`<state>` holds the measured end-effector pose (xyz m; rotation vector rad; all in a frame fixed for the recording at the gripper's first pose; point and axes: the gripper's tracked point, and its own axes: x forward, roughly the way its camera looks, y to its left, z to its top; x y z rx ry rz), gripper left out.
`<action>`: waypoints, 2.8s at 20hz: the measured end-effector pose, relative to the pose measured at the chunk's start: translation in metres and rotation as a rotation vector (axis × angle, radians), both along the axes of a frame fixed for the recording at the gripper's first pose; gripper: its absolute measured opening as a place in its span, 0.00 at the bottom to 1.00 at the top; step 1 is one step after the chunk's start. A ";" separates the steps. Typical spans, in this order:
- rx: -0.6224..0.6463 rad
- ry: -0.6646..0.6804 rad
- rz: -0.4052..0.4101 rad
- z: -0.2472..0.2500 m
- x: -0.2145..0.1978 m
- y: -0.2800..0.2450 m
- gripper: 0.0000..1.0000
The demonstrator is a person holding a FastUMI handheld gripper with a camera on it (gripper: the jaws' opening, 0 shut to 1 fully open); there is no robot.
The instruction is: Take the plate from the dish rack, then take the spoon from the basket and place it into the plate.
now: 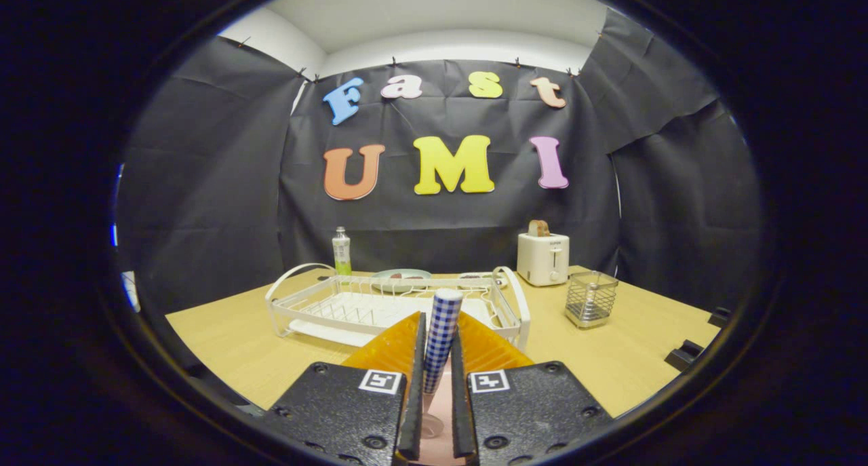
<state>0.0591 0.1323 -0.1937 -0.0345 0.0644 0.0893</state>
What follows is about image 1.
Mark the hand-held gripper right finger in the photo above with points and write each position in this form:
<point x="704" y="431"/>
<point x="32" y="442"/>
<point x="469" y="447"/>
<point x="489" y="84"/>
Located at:
<point x="536" y="412"/>

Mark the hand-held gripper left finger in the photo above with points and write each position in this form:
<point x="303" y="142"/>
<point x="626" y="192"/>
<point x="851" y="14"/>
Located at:
<point x="339" y="412"/>

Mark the pink plate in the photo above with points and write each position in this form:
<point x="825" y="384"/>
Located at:
<point x="441" y="452"/>

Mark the white divided sauce dish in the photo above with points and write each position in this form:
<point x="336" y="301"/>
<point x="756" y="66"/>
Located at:
<point x="475" y="277"/>

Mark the teal plate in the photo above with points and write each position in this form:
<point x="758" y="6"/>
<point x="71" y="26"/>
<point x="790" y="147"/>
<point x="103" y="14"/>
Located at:
<point x="400" y="275"/>

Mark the white toaster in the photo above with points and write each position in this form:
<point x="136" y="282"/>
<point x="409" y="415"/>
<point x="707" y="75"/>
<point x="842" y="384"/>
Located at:
<point x="542" y="259"/>

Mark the green clear bottle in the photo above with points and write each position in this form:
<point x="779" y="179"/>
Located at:
<point x="341" y="252"/>

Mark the black table clamp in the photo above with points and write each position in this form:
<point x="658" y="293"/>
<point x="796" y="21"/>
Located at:
<point x="685" y="355"/>
<point x="720" y="317"/>

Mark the brown bread slice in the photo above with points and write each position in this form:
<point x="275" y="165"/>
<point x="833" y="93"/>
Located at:
<point x="539" y="228"/>

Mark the black backdrop cloth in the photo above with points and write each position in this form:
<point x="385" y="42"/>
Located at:
<point x="441" y="215"/>

